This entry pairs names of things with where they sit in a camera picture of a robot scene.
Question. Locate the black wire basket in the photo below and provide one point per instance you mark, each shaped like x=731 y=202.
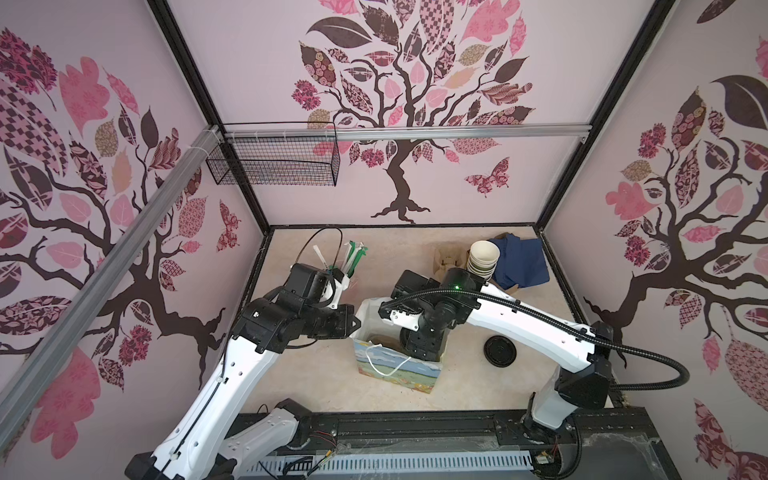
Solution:
x=289 y=153

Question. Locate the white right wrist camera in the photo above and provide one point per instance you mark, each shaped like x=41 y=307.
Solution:
x=400 y=318

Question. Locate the stack of black lids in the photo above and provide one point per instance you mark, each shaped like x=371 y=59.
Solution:
x=499 y=351

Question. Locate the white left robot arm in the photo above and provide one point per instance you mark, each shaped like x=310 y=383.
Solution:
x=202 y=446

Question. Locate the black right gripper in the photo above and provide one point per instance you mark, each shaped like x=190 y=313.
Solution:
x=417 y=346

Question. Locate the blue paper napkins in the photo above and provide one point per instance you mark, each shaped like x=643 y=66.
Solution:
x=521 y=262

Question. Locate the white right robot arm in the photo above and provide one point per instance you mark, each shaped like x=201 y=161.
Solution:
x=582 y=377

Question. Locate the green white paper bag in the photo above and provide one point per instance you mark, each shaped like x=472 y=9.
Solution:
x=379 y=355

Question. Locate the stack of pulp cup carriers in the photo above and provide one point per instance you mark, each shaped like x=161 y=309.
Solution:
x=448 y=256

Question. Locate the stack of paper cups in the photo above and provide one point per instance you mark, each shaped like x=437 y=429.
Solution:
x=483 y=257

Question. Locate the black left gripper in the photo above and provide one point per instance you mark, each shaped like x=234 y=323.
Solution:
x=342 y=330

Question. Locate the wrapped straws bundle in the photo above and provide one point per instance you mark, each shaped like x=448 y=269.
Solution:
x=352 y=254

